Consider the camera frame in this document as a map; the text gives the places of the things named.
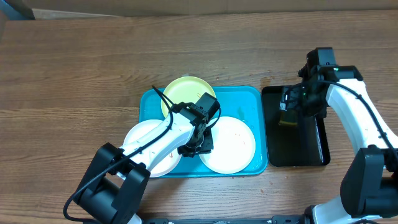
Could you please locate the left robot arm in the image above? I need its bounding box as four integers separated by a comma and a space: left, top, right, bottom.
63, 93, 220, 223

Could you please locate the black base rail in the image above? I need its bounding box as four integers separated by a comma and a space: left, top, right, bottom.
143, 215, 311, 224

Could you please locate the white round plate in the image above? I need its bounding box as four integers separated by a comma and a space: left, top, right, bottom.
200, 116, 256, 174

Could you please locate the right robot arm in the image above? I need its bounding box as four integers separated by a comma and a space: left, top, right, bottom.
279, 47, 397, 224

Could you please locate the black rectangular water tray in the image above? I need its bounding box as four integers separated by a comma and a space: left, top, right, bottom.
261, 86, 331, 167

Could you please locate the white plate with red stain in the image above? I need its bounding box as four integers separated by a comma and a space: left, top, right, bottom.
123, 119, 181, 178

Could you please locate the green yellow sponge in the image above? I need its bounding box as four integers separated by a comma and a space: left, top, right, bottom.
279, 110, 298, 126

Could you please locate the yellow-green rimmed plate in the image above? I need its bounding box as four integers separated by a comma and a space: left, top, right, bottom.
163, 76, 216, 104

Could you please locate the blue plastic tray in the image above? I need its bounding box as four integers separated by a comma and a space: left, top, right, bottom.
139, 86, 268, 178

